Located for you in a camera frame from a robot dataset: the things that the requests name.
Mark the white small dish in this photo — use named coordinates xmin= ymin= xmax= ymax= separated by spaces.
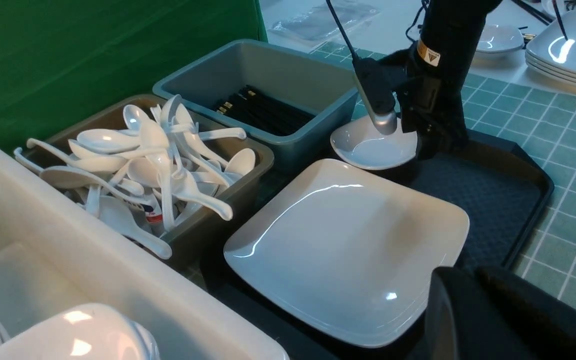
xmin=329 ymin=115 xmax=418 ymax=171

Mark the large white plastic tub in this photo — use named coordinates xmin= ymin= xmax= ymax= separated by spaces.
xmin=0 ymin=150 xmax=289 ymax=360

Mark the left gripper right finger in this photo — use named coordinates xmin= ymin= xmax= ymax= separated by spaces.
xmin=474 ymin=266 xmax=576 ymax=360

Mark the black cable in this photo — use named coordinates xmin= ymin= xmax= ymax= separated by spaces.
xmin=325 ymin=0 xmax=364 ymax=63

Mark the bundle of black chopsticks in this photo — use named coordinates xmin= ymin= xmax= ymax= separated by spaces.
xmin=212 ymin=85 xmax=316 ymax=137

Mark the large white square rice plate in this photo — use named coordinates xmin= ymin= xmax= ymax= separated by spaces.
xmin=222 ymin=158 xmax=470 ymax=349

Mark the green cloth backdrop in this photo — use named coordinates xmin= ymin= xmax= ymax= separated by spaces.
xmin=0 ymin=0 xmax=267 ymax=153

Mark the grey-blue plastic chopstick bin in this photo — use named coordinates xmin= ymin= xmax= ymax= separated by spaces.
xmin=152 ymin=39 xmax=358 ymax=173

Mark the background stack of white plates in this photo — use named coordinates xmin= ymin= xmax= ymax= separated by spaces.
xmin=525 ymin=10 xmax=576 ymax=94

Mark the brown plastic spoon bin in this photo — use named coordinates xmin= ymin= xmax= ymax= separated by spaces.
xmin=45 ymin=94 xmax=275 ymax=270

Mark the pile of white soup spoons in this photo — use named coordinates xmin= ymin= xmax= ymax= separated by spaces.
xmin=13 ymin=95 xmax=258 ymax=260

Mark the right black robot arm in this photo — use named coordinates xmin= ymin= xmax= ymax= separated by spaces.
xmin=352 ymin=0 xmax=500 ymax=161

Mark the clear plastic bag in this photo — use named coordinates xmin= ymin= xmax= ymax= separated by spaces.
xmin=267 ymin=0 xmax=382 ymax=46

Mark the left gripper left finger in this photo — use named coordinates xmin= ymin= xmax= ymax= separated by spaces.
xmin=425 ymin=267 xmax=534 ymax=360

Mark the teal checkered table mat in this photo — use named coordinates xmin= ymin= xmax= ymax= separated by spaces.
xmin=310 ymin=40 xmax=576 ymax=323

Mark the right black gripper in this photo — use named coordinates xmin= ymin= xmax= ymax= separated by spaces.
xmin=353 ymin=42 xmax=469 ymax=160

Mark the stack of white small bowls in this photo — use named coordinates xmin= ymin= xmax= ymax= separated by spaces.
xmin=0 ymin=303 xmax=161 ymax=360

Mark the background white bowl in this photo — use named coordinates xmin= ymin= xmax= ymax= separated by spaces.
xmin=475 ymin=24 xmax=525 ymax=55

